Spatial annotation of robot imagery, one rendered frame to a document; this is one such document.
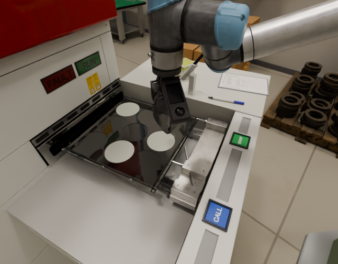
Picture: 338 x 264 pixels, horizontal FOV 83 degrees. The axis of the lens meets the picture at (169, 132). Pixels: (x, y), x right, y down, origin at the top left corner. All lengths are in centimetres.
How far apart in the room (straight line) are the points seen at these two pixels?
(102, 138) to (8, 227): 40
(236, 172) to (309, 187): 145
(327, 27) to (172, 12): 32
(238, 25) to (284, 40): 17
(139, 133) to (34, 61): 38
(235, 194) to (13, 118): 62
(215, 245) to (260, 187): 135
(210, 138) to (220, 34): 44
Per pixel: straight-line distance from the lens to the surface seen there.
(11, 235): 88
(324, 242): 73
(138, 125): 76
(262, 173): 188
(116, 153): 67
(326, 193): 203
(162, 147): 66
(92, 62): 80
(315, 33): 54
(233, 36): 38
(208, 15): 39
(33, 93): 68
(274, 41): 51
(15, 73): 65
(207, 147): 71
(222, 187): 53
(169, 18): 41
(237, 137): 65
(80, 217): 67
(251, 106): 80
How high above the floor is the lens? 139
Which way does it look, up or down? 43 degrees down
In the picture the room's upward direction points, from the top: straight up
